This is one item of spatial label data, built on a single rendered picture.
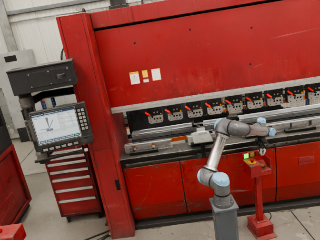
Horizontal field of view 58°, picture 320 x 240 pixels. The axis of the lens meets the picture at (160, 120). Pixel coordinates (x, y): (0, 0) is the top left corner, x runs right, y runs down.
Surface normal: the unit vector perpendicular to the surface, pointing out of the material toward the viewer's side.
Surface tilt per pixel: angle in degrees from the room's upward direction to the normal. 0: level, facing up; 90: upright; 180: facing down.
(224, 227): 90
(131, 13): 90
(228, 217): 90
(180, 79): 90
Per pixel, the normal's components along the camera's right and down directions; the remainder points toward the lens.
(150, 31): 0.00, 0.31
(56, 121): 0.24, 0.26
